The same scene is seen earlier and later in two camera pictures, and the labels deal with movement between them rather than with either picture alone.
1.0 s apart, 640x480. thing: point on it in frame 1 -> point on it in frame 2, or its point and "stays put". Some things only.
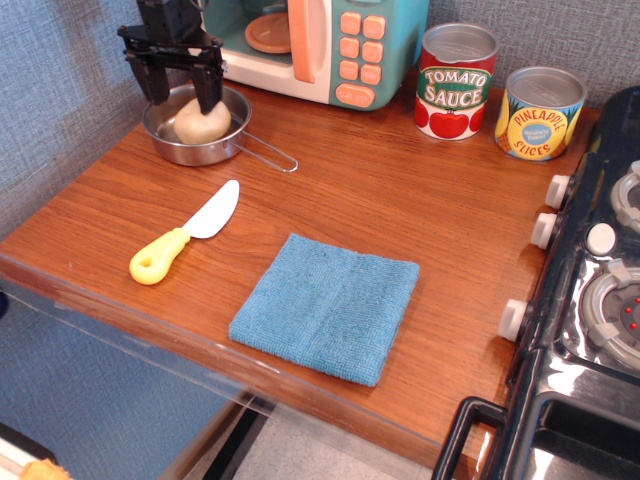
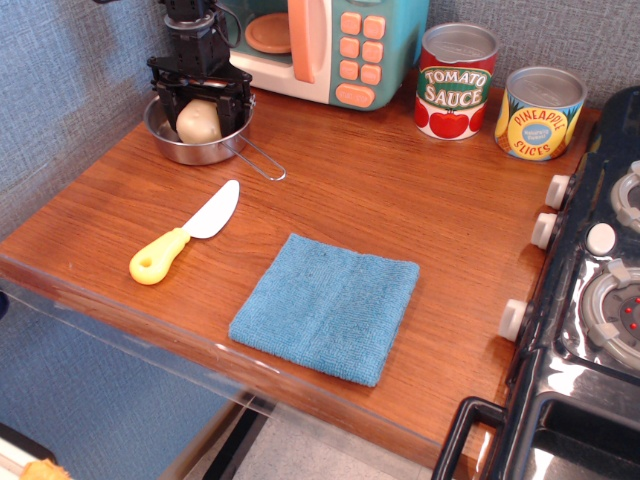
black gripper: x=172 y=32 -> x=202 y=56
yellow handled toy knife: x=150 y=263 stays put
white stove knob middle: x=543 y=227 stays put
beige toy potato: x=192 y=127 stays put
